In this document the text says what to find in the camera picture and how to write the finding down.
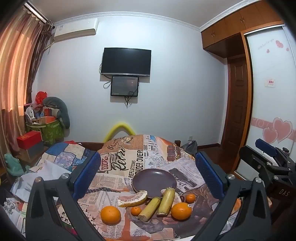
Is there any wooden door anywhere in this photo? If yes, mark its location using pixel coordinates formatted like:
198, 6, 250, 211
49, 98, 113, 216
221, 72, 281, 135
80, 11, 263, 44
221, 54, 252, 179

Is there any purple plate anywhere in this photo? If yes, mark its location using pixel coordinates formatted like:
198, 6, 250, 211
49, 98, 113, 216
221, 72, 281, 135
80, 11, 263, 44
132, 169, 177, 198

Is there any wall television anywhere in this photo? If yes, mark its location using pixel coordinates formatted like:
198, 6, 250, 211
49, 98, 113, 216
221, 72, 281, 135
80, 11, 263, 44
102, 47, 152, 77

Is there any red box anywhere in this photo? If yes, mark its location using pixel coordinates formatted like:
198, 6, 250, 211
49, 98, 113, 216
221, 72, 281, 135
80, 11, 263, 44
17, 130, 43, 150

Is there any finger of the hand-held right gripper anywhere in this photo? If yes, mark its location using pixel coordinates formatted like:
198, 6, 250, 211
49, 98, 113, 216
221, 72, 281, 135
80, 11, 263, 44
255, 138, 281, 160
239, 145, 278, 178

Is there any peeled pomelo segment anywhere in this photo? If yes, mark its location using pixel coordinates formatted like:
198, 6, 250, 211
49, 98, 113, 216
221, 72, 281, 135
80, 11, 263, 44
118, 190, 148, 207
161, 188, 181, 204

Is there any newspaper print tablecloth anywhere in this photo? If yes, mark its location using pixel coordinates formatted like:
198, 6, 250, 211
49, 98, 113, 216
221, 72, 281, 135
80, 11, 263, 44
53, 134, 243, 241

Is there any red plastic bag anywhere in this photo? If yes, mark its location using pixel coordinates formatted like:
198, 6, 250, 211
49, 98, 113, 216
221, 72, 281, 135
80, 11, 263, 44
35, 91, 48, 106

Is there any small black monitor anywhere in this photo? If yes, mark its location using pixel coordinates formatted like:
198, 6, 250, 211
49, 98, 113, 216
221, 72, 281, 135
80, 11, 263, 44
110, 76, 139, 97

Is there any long banana piece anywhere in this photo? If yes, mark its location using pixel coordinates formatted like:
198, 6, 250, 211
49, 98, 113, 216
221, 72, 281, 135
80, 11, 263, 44
157, 187, 176, 217

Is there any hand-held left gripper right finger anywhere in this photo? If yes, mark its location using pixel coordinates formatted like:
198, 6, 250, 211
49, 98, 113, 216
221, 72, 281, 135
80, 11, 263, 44
195, 152, 272, 241

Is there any wooden overhead cabinet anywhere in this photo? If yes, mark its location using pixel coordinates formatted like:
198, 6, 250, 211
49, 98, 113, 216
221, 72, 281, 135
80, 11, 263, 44
201, 0, 289, 59

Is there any grey bag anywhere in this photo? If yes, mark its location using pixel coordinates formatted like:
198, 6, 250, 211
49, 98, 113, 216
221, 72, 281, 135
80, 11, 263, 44
181, 140, 198, 156

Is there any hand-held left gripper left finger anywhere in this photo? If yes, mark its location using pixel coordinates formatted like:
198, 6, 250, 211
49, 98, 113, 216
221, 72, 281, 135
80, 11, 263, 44
25, 152, 109, 241

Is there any green storage box with clutter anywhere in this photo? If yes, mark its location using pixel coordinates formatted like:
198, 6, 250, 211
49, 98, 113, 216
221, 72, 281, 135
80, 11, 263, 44
25, 118, 65, 147

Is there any large orange with sticker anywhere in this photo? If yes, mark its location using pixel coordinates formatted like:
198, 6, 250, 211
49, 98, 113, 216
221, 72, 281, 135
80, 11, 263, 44
171, 202, 192, 220

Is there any white sheet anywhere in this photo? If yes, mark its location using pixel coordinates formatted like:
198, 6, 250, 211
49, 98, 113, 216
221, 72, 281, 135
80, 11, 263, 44
10, 160, 72, 200

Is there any short banana piece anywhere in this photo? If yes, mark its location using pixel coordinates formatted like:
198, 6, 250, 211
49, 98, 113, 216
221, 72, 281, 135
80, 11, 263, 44
138, 197, 162, 222

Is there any brown curtain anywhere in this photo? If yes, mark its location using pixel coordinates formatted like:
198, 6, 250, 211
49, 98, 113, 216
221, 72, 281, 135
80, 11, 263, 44
26, 20, 55, 105

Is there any pink curtain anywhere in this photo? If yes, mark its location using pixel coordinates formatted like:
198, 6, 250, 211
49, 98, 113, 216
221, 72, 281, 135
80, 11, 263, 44
0, 5, 45, 163

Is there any teal plush toy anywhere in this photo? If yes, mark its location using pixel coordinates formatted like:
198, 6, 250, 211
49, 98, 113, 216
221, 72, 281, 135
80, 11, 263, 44
3, 153, 25, 176

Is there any white air conditioner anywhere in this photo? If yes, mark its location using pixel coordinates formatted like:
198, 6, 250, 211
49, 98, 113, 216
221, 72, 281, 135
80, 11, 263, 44
54, 18, 99, 42

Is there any blue patchwork cloth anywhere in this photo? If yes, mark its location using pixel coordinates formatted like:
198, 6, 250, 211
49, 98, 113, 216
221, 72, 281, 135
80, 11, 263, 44
44, 140, 97, 173

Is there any heart print wardrobe door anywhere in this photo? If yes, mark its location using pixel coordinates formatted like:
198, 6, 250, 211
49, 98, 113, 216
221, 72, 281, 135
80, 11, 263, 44
236, 25, 296, 181

